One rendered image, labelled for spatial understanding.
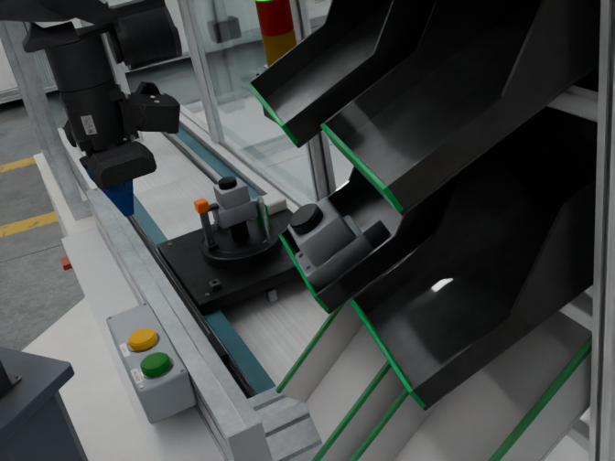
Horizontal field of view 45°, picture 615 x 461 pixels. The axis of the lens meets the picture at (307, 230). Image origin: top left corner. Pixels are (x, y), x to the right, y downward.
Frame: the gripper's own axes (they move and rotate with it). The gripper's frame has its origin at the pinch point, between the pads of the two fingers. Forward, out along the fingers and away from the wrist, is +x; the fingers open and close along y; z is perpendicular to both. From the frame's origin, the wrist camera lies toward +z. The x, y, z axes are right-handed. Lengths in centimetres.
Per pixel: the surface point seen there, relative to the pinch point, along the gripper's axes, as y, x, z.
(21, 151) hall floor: 429, 124, -6
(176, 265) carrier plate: 29.7, 28.0, 8.0
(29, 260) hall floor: 262, 124, -21
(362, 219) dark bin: -20.6, 3.1, 18.9
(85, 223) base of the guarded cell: 83, 39, -1
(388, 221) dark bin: -24.0, 2.4, 19.9
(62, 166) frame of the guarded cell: 87, 25, -1
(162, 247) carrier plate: 37.6, 28.0, 7.9
